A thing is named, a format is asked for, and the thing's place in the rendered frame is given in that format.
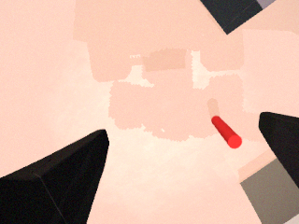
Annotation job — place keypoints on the red peg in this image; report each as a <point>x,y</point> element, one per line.
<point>232,138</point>

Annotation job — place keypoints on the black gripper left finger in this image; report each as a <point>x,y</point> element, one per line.
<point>58,189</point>

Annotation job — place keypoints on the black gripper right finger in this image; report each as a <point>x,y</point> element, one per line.
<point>281,132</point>

